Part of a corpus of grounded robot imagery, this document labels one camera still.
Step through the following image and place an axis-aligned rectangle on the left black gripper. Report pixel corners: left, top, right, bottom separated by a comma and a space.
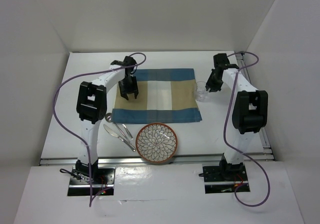
117, 75, 139, 99

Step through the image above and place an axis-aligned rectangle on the clear drinking glass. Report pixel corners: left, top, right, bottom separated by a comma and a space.
193, 81, 208, 102

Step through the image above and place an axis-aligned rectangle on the silver spoon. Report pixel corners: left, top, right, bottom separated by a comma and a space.
104, 112, 132, 145

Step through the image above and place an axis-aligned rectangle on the silver fork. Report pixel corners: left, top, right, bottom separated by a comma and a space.
122, 123, 134, 140

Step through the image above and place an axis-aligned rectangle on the blue beige checked placemat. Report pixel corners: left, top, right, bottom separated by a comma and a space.
112, 68, 202, 124

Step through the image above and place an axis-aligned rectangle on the silver table knife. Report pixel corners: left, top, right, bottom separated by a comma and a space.
103, 124, 136, 152

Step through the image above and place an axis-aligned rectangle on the floral patterned ceramic plate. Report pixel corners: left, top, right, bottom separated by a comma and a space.
135, 122, 178, 164

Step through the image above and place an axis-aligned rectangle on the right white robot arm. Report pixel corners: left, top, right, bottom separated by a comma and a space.
205, 53, 268, 181

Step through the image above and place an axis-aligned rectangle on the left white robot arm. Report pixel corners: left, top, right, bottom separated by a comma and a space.
75, 55, 139, 184

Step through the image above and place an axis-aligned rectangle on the aluminium side rail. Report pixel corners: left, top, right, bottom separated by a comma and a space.
231, 66, 269, 164

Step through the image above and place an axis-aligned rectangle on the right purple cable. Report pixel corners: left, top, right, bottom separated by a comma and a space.
222, 51, 272, 207

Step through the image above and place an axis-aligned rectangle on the purple cable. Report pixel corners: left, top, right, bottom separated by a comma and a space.
222, 51, 272, 207
52, 52, 147, 208

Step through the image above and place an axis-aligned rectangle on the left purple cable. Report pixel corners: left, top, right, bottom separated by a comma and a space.
52, 52, 147, 208

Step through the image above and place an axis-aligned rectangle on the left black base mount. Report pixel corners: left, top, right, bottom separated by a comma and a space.
59, 167, 116, 197

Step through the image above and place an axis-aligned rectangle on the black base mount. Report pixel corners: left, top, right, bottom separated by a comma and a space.
59, 167, 116, 197
198, 166, 251, 194

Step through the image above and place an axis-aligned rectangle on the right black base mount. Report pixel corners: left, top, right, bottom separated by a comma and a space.
198, 166, 251, 194

